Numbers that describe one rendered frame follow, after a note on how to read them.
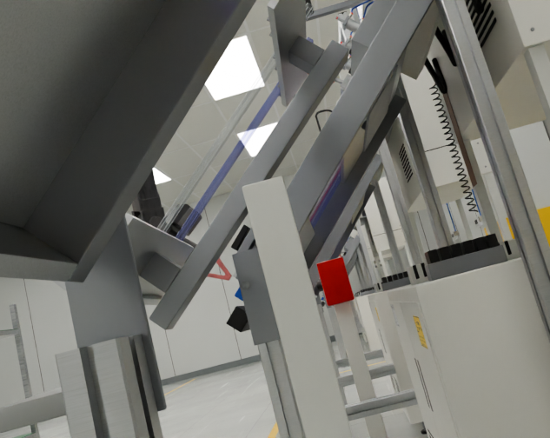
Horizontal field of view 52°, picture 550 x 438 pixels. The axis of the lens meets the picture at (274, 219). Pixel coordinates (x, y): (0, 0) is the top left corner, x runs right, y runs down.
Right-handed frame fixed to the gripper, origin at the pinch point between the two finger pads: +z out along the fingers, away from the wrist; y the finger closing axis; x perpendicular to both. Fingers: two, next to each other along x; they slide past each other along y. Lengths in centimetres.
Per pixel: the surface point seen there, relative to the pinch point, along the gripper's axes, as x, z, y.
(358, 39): -57, 4, -28
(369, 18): -62, 4, -28
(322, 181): -27.2, 13.1, -31.5
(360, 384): 13, 47, 73
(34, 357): 365, -405, 845
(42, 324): 309, -426, 845
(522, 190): -42, 45, -35
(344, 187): -40, 10, 36
